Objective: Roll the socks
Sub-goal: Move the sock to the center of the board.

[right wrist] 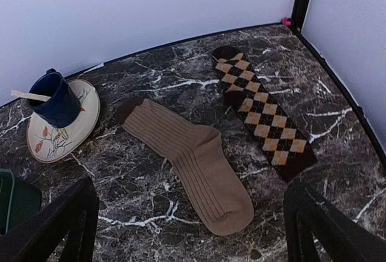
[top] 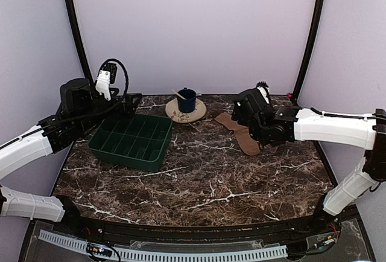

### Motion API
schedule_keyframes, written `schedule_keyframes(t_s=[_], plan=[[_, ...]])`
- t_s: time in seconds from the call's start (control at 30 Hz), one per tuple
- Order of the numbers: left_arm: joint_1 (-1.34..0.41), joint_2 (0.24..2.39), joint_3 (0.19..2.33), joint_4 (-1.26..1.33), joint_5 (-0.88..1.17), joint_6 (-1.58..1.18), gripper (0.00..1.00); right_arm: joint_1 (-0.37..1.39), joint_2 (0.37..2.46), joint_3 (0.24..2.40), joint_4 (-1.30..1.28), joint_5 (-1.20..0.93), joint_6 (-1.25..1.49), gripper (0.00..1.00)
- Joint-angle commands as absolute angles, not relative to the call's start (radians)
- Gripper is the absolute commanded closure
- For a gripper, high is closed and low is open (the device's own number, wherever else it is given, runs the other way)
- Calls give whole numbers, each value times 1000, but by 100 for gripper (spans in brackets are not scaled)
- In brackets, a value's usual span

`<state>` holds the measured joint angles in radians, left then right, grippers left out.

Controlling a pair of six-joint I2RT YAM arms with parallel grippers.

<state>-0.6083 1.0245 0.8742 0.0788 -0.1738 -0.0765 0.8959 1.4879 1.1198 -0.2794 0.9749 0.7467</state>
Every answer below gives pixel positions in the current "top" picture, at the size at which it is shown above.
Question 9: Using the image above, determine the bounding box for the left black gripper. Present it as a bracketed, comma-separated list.
[75, 87, 142, 134]

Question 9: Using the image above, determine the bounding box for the plain brown sock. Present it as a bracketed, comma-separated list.
[215, 113, 261, 156]

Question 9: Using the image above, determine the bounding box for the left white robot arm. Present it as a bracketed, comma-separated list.
[1, 78, 142, 235]

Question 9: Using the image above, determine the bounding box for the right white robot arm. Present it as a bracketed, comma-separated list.
[232, 82, 385, 234]

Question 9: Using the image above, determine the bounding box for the green divided plastic tray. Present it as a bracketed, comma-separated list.
[88, 114, 172, 173]

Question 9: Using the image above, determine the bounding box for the beige floral round mat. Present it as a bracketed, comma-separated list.
[165, 97, 207, 123]

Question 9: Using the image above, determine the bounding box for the wooden stick in mug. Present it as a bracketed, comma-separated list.
[172, 89, 186, 100]

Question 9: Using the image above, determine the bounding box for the dark blue mug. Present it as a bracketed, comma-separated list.
[177, 88, 197, 113]

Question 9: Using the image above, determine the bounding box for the left camera black cable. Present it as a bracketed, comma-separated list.
[37, 58, 130, 126]

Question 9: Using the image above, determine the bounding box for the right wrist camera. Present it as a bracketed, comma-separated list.
[256, 81, 271, 104]

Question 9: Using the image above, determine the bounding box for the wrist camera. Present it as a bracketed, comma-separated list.
[95, 62, 118, 101]
[256, 81, 271, 104]

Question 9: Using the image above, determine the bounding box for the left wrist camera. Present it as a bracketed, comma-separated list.
[95, 62, 118, 101]

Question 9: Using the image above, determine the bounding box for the black front rail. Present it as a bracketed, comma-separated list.
[69, 216, 316, 243]

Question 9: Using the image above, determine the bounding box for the left black frame post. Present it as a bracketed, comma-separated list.
[65, 0, 93, 84]

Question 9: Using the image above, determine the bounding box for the black frame post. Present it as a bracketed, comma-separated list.
[65, 0, 93, 84]
[290, 0, 324, 104]

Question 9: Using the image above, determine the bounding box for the right black frame post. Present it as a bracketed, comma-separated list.
[290, 0, 324, 104]

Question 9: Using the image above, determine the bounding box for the white slotted cable duct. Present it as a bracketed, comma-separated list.
[38, 230, 288, 261]

